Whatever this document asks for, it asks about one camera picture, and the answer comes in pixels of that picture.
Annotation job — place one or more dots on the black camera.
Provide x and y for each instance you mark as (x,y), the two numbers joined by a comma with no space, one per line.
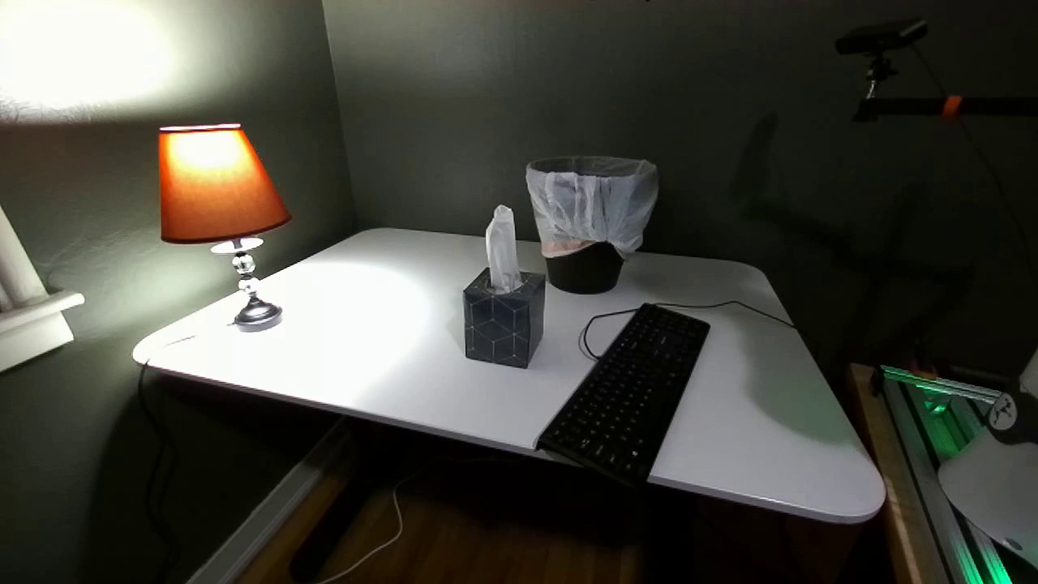
(881,37)

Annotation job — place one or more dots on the dark round waste bin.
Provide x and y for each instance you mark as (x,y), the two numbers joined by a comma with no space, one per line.
(586,274)

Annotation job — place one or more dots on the aluminium frame rail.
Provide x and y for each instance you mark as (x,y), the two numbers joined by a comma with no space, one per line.
(919,433)

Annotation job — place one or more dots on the black computer keyboard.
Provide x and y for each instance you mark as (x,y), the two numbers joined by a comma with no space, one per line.
(627,393)

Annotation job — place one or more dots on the orange shade table lamp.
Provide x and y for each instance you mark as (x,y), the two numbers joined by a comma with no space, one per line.
(217,182)

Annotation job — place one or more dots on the white tissue sheet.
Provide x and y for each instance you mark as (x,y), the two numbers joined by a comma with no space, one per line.
(506,249)

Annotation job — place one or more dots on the white-lined trash bin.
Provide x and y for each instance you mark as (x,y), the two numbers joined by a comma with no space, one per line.
(590,199)

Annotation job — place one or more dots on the dark patterned tissue box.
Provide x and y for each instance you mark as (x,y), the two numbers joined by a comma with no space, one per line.
(506,327)

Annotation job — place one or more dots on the wooden bench edge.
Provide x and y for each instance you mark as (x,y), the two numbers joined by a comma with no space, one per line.
(881,475)

